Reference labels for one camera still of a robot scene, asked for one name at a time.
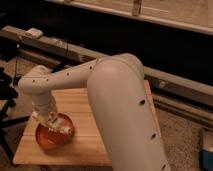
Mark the long wooden beam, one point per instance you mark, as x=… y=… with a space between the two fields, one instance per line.
x=168 y=82

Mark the orange ceramic bowl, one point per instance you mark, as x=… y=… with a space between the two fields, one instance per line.
x=49 y=139

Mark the blue and white bin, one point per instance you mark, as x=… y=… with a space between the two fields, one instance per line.
x=206 y=150

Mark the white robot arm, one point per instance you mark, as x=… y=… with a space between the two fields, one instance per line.
x=116 y=94

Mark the black tripod stand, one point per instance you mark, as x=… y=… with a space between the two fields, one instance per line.
x=8 y=94

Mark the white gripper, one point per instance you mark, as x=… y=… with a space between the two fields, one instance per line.
x=45 y=111

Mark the white box on ledge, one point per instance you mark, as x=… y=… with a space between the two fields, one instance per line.
x=33 y=32

